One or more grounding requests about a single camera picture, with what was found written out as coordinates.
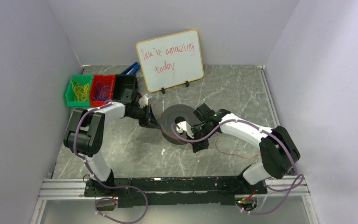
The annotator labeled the black perforated cable spool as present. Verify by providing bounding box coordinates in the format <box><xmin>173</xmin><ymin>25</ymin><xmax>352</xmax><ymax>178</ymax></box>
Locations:
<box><xmin>159</xmin><ymin>104</ymin><xmax>200</xmax><ymax>145</ymax></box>

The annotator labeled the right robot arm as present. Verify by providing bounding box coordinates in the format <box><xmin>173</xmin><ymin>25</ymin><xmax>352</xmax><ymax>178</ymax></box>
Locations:
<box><xmin>192</xmin><ymin>104</ymin><xmax>301</xmax><ymax>185</ymax></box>

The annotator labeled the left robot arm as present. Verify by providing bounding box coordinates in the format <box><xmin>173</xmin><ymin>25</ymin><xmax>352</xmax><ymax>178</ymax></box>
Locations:
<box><xmin>63</xmin><ymin>92</ymin><xmax>159</xmax><ymax>189</ymax></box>

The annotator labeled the black storage bin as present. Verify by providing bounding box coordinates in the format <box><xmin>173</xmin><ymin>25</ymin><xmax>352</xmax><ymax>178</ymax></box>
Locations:
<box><xmin>112</xmin><ymin>74</ymin><xmax>138</xmax><ymax>104</ymax></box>

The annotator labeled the red storage bin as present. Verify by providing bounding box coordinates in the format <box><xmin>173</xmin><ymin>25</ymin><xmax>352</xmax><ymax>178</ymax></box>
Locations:
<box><xmin>89</xmin><ymin>74</ymin><xmax>115</xmax><ymax>107</ymax></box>

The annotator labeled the blue tool behind bins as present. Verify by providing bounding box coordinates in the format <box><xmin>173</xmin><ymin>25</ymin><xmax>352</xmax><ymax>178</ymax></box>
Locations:
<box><xmin>120</xmin><ymin>62</ymin><xmax>140</xmax><ymax>75</ymax></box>

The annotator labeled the green storage bin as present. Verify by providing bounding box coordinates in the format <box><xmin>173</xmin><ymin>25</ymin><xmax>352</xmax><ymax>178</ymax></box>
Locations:
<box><xmin>65</xmin><ymin>74</ymin><xmax>93</xmax><ymax>107</ymax></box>

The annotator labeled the yellow framed whiteboard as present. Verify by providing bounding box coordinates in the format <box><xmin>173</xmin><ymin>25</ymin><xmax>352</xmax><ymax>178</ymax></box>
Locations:
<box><xmin>136</xmin><ymin>29</ymin><xmax>204</xmax><ymax>92</ymax></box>

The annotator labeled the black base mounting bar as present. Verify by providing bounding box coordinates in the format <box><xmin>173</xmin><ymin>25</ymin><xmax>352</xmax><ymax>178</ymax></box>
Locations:
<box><xmin>84</xmin><ymin>176</ymin><xmax>268</xmax><ymax>208</ymax></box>

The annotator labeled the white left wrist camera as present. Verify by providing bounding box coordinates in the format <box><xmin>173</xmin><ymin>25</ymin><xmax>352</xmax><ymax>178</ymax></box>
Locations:
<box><xmin>138</xmin><ymin>94</ymin><xmax>152</xmax><ymax>108</ymax></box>

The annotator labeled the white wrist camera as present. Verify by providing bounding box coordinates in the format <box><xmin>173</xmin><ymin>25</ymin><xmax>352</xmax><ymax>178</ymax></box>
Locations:
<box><xmin>138</xmin><ymin>94</ymin><xmax>152</xmax><ymax>108</ymax></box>
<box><xmin>176</xmin><ymin>121</ymin><xmax>194</xmax><ymax>139</ymax></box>

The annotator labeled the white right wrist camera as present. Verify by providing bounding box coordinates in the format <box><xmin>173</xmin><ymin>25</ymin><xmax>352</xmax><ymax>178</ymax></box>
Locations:
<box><xmin>176</xmin><ymin>121</ymin><xmax>194</xmax><ymax>139</ymax></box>

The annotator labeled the blue cables bundle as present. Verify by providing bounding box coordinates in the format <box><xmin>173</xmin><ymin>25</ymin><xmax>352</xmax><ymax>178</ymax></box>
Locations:
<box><xmin>93</xmin><ymin>81</ymin><xmax>113</xmax><ymax>101</ymax></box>

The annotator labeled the yellow cables bundle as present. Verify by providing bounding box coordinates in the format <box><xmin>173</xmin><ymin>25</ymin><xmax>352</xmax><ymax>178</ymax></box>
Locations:
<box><xmin>71</xmin><ymin>79</ymin><xmax>90</xmax><ymax>102</ymax></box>

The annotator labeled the aluminium frame rail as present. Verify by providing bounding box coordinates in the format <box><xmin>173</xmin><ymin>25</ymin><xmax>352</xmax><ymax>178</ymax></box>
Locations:
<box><xmin>31</xmin><ymin>175</ymin><xmax>319</xmax><ymax>224</ymax></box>

